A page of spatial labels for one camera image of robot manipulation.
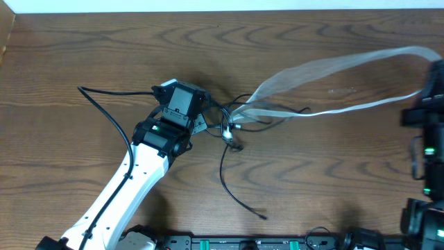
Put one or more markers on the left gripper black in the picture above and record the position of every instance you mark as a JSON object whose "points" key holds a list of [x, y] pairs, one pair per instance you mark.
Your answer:
{"points": [[200, 123]]}

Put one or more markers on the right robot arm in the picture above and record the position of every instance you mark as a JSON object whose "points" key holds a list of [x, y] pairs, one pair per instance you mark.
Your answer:
{"points": [[422, 221]]}

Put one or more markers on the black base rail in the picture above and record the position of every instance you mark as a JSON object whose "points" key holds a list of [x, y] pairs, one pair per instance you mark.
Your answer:
{"points": [[185, 242]]}

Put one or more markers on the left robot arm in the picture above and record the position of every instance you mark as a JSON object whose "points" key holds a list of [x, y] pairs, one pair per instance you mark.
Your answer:
{"points": [[156, 142]]}

